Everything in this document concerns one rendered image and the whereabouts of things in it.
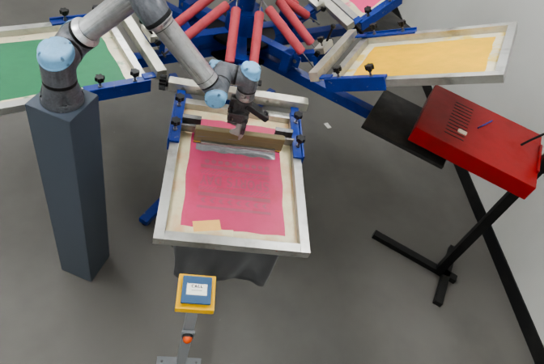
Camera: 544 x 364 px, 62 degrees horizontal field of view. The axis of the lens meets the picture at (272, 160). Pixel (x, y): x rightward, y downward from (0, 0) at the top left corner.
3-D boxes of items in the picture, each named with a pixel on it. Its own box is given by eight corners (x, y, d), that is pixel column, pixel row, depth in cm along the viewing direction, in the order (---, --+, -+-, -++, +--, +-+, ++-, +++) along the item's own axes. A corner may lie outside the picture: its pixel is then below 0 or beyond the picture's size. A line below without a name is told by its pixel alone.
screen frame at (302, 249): (308, 258, 174) (310, 252, 171) (152, 243, 163) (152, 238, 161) (295, 120, 227) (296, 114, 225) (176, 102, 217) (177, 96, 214)
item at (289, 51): (308, 95, 248) (315, 77, 239) (162, 70, 234) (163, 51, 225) (298, 17, 303) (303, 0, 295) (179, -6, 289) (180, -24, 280)
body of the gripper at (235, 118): (227, 112, 187) (231, 89, 179) (248, 115, 189) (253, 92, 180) (227, 124, 182) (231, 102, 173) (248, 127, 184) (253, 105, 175)
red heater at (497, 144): (529, 148, 248) (544, 133, 239) (522, 201, 216) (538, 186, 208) (427, 98, 259) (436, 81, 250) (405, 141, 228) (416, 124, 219)
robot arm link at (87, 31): (40, 48, 159) (146, -36, 135) (57, 27, 170) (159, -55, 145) (67, 73, 166) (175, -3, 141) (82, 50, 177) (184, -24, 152)
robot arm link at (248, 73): (240, 57, 168) (263, 61, 169) (235, 79, 176) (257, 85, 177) (238, 69, 163) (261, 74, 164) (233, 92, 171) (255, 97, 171)
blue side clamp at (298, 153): (300, 167, 208) (304, 156, 203) (290, 165, 207) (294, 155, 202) (296, 122, 228) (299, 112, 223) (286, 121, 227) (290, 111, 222)
